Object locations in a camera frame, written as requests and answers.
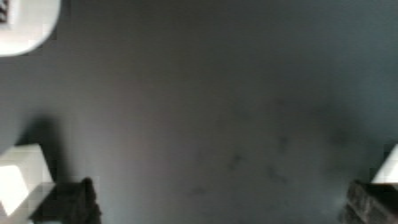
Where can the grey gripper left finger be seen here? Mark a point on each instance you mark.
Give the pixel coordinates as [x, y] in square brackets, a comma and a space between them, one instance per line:
[69, 206]

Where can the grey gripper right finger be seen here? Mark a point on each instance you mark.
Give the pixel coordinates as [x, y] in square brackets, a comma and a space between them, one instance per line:
[371, 204]

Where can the white lamp shade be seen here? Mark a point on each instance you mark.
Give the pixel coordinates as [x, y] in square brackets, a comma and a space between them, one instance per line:
[28, 18]

